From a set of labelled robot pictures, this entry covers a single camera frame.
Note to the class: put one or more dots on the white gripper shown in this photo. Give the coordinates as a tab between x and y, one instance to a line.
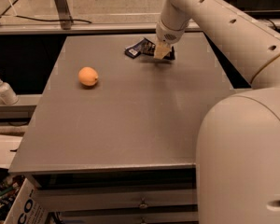
166	34

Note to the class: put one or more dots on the black rxbar chocolate bar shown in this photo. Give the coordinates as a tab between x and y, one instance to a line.
150	47

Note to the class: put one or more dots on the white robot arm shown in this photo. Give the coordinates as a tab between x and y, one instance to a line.
238	145

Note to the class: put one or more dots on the blue rxbar blueberry bar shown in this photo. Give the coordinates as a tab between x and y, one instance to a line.
135	50

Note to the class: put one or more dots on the orange fruit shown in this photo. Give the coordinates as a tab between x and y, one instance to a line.
88	76

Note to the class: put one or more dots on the grey drawer cabinet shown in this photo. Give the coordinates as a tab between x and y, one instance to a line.
136	127

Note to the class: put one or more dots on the top drawer with knob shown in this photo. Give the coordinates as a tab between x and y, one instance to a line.
113	198

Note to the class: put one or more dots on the drawer with knob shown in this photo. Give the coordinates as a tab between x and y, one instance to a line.
113	198
182	214

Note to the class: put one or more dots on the white pump bottle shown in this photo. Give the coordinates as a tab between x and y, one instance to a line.
7	94

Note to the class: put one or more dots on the white cardboard box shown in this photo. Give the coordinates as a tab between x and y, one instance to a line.
26	210

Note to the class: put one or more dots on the metal rail frame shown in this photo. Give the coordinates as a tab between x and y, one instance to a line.
86	28

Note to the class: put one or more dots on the left metal bracket post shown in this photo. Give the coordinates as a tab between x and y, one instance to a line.
64	14

